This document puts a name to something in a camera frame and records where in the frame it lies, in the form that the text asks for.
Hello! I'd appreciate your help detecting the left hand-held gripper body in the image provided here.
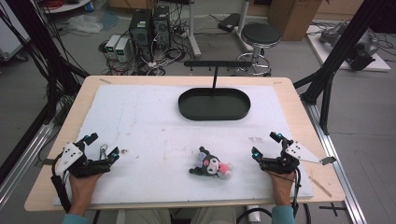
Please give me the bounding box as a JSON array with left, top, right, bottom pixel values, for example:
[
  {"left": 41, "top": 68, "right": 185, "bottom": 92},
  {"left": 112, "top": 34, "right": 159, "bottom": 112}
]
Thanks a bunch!
[{"left": 54, "top": 141, "right": 113, "bottom": 179}]

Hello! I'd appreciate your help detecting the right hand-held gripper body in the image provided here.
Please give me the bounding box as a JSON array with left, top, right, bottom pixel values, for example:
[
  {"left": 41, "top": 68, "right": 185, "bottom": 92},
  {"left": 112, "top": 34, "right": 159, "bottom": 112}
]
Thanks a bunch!
[{"left": 260, "top": 139, "right": 324, "bottom": 175}]

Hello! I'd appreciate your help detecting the silver metal carabiner clip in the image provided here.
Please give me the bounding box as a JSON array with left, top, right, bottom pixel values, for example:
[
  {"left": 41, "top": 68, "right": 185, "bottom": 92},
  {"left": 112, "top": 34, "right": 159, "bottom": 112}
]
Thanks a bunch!
[{"left": 99, "top": 143, "right": 109, "bottom": 161}]

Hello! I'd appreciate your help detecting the black and pink plush keychain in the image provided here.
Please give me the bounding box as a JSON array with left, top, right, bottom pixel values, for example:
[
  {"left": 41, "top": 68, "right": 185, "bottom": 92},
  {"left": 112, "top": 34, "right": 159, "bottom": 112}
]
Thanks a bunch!
[{"left": 188, "top": 146, "right": 234, "bottom": 181}]

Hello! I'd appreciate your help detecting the black oval tray hook stand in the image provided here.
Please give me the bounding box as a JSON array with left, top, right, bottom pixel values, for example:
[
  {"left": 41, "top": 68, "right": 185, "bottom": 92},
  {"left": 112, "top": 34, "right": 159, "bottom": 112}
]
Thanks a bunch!
[{"left": 177, "top": 60, "right": 253, "bottom": 122}]

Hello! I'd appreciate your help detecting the person's right hand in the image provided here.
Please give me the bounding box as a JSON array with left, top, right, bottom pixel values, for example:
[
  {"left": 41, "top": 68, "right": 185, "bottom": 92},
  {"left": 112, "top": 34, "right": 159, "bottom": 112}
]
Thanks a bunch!
[{"left": 268, "top": 171, "right": 297, "bottom": 208}]

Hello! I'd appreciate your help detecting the person's left hand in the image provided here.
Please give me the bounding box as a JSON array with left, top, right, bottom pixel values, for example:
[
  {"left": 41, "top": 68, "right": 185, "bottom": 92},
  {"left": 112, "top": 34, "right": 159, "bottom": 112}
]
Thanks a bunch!
[{"left": 68, "top": 173, "right": 105, "bottom": 217}]

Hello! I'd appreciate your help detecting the black tape piece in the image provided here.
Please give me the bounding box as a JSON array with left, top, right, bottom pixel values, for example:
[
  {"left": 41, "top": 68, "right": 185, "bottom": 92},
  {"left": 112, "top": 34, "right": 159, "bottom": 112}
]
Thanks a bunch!
[
  {"left": 33, "top": 158, "right": 57, "bottom": 166},
  {"left": 319, "top": 156, "right": 338, "bottom": 166}
]

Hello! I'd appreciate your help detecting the thin wooden stick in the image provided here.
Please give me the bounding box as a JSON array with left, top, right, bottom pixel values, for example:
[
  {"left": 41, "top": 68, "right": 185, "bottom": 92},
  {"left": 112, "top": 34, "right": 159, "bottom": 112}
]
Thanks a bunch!
[{"left": 308, "top": 175, "right": 333, "bottom": 199}]

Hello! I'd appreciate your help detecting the white cylinder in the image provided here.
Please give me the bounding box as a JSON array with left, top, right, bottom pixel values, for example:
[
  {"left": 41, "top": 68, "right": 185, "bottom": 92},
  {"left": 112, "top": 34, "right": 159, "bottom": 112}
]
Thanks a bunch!
[{"left": 245, "top": 204, "right": 262, "bottom": 223}]

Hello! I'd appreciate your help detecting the white foam mat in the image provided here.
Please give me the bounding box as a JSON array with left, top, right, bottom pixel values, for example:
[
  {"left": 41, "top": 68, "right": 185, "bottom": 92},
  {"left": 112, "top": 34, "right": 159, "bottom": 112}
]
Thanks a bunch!
[{"left": 51, "top": 84, "right": 315, "bottom": 206}]

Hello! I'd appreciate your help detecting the person's left leg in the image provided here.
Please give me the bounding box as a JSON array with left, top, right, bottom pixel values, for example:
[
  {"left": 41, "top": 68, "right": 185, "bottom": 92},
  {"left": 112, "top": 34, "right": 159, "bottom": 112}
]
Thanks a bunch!
[{"left": 123, "top": 207, "right": 173, "bottom": 224}]

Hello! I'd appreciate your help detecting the person's leg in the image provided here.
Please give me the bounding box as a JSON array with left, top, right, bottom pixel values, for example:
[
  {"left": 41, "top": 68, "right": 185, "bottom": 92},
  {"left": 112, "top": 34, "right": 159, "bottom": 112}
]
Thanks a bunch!
[
  {"left": 190, "top": 206, "right": 238, "bottom": 224},
  {"left": 123, "top": 207, "right": 173, "bottom": 224}
]

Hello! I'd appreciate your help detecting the person's right leg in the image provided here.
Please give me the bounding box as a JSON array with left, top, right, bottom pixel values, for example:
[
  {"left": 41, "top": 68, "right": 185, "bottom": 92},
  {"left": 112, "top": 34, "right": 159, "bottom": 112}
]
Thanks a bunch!
[{"left": 190, "top": 206, "right": 238, "bottom": 224}]

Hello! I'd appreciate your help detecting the grey bench power supply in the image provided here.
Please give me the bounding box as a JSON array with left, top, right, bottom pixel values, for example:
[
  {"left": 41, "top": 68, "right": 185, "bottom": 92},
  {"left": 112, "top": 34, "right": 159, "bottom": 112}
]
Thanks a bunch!
[
  {"left": 105, "top": 34, "right": 121, "bottom": 60},
  {"left": 114, "top": 37, "right": 131, "bottom": 63}
]

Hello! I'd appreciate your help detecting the black round stool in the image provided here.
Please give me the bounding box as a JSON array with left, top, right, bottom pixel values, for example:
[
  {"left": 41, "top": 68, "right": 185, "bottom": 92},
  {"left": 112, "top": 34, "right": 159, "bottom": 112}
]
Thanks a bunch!
[{"left": 235, "top": 22, "right": 282, "bottom": 77}]

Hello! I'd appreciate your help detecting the white board with grey device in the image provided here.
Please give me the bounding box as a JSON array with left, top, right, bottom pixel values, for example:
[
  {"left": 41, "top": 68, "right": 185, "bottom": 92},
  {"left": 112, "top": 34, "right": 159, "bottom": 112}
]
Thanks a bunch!
[{"left": 305, "top": 21, "right": 392, "bottom": 73}]

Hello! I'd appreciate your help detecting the clear plastic bag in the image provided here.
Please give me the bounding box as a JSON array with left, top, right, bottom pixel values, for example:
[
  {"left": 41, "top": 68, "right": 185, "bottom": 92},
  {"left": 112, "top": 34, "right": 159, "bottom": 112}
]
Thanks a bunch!
[{"left": 66, "top": 14, "right": 105, "bottom": 35}]

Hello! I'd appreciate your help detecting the white desk leg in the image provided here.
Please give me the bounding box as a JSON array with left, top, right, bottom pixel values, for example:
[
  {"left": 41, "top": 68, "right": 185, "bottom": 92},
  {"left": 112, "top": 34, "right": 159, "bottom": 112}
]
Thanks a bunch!
[
  {"left": 186, "top": 0, "right": 203, "bottom": 60},
  {"left": 234, "top": 0, "right": 254, "bottom": 53}
]

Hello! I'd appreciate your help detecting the black computer tower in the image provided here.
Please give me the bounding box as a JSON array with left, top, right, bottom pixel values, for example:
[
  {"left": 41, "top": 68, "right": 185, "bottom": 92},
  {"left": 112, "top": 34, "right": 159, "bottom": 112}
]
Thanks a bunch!
[
  {"left": 128, "top": 8, "right": 154, "bottom": 63},
  {"left": 151, "top": 5, "right": 172, "bottom": 49}
]

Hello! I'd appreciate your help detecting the brown cardboard box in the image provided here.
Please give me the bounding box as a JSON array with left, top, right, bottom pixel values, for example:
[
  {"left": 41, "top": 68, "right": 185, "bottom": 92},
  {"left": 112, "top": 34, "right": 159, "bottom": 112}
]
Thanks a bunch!
[{"left": 268, "top": 0, "right": 325, "bottom": 42}]

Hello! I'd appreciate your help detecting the flat black box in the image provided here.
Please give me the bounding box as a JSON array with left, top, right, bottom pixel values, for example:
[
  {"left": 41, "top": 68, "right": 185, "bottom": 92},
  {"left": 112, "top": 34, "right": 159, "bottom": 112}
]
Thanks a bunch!
[{"left": 217, "top": 12, "right": 242, "bottom": 34}]

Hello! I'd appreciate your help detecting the right hand-held gripper black cable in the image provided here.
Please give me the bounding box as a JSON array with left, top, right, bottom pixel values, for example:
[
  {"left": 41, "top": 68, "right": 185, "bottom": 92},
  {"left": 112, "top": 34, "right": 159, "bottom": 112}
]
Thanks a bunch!
[{"left": 290, "top": 167, "right": 303, "bottom": 219}]

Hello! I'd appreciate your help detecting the hand-held gripper black cable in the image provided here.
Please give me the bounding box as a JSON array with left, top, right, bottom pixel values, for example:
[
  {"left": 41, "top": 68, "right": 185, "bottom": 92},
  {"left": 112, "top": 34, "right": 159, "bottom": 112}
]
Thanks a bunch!
[
  {"left": 290, "top": 167, "right": 303, "bottom": 219},
  {"left": 50, "top": 155, "right": 73, "bottom": 215}
]

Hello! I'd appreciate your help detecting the left hand-held gripper black cable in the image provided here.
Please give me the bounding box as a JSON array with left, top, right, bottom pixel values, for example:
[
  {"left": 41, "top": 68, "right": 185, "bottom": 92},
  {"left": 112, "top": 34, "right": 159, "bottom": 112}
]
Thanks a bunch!
[{"left": 50, "top": 155, "right": 73, "bottom": 215}]

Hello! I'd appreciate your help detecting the aluminium rail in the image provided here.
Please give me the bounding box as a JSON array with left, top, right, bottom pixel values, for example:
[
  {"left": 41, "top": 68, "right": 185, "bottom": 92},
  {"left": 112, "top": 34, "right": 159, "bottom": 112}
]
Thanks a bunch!
[
  {"left": 302, "top": 100, "right": 369, "bottom": 224},
  {"left": 0, "top": 121, "right": 56, "bottom": 208}
]

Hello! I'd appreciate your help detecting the black looped cable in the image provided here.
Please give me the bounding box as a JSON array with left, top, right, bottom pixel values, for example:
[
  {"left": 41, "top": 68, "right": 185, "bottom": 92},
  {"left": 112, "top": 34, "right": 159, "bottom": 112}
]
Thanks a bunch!
[{"left": 235, "top": 207, "right": 274, "bottom": 224}]

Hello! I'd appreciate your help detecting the black metal frame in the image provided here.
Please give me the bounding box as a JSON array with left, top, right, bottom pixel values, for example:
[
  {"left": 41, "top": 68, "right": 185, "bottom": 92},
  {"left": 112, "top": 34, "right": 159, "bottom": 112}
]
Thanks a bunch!
[
  {"left": 293, "top": 0, "right": 396, "bottom": 135},
  {"left": 0, "top": 0, "right": 91, "bottom": 185}
]

